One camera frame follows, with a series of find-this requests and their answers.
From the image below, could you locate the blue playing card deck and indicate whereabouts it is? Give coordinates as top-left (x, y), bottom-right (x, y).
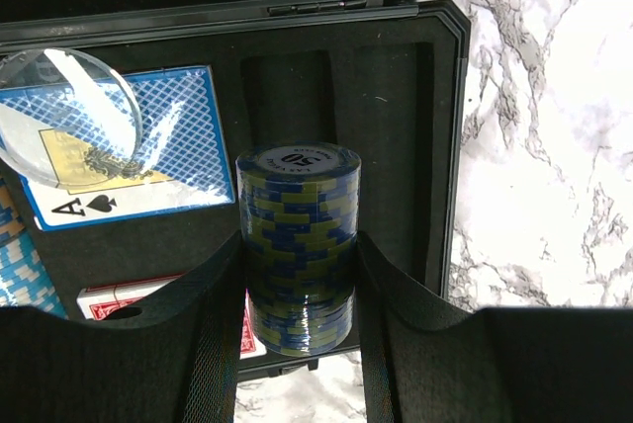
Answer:
top-left (18, 66), bottom-right (234, 231)

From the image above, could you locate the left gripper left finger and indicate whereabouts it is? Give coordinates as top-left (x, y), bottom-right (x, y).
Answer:
top-left (1, 235), bottom-right (245, 422)

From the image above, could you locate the light blue poker chip stack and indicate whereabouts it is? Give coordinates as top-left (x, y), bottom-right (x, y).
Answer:
top-left (0, 232), bottom-right (67, 318)

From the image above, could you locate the orange blue chip stack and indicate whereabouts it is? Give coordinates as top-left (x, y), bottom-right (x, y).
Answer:
top-left (0, 179), bottom-right (25, 245)

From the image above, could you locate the clear round dealer button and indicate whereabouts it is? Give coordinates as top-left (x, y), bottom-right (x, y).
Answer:
top-left (1, 47), bottom-right (142, 190)

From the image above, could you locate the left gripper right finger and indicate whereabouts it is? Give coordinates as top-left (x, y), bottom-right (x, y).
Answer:
top-left (356, 234), bottom-right (632, 422)

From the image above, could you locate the red playing card deck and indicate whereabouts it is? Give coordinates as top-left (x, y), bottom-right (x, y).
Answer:
top-left (76, 274), bottom-right (267, 360)

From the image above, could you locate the black foam-lined poker case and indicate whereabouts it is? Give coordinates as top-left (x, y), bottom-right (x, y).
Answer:
top-left (1, 0), bottom-right (470, 296)

